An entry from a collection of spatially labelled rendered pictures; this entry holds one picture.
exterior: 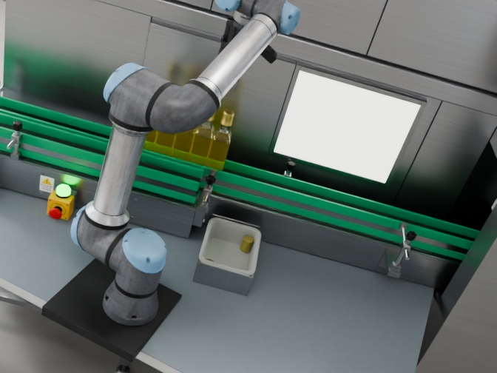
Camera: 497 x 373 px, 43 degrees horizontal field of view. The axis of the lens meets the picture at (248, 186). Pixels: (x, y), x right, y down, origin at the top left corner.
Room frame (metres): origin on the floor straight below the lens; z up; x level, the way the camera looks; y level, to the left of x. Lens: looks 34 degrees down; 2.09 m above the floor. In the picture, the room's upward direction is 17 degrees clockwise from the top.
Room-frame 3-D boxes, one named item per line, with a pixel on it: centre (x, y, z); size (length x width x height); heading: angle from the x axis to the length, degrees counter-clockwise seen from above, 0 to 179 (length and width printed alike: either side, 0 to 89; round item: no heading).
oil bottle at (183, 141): (1.73, 0.24, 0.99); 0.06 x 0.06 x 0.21; 4
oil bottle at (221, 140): (1.74, 0.12, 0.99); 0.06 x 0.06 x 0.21; 4
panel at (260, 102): (1.88, -0.01, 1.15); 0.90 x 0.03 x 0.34; 93
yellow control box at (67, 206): (1.53, 0.54, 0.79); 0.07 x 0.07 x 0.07; 3
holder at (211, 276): (1.55, 0.00, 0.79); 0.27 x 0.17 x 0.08; 3
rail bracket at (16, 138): (1.54, 0.71, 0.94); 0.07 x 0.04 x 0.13; 3
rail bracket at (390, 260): (1.65, -0.52, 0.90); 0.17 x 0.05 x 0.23; 3
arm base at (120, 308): (1.22, 0.21, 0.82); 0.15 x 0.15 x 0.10
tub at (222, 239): (1.52, 0.00, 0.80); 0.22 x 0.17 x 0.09; 3
